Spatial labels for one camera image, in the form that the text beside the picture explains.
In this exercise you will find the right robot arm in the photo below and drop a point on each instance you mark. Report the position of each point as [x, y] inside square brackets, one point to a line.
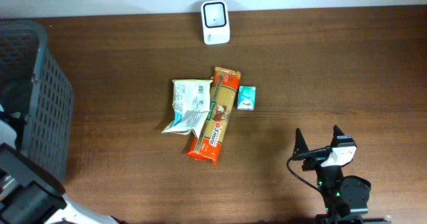
[345, 197]

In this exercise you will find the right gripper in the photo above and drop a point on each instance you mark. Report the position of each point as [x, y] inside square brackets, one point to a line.
[311, 162]

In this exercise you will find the white snack bag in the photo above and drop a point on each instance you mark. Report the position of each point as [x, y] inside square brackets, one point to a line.
[191, 104]

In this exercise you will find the orange spaghetti package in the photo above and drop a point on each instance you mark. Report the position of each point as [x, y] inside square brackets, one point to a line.
[222, 96]

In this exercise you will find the small teal tissue pack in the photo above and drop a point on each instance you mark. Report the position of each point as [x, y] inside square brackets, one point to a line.
[246, 98]

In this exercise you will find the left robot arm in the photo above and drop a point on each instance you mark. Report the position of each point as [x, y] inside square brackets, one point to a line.
[29, 194]

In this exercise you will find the grey plastic mesh basket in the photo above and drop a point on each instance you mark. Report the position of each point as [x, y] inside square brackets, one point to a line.
[36, 97]

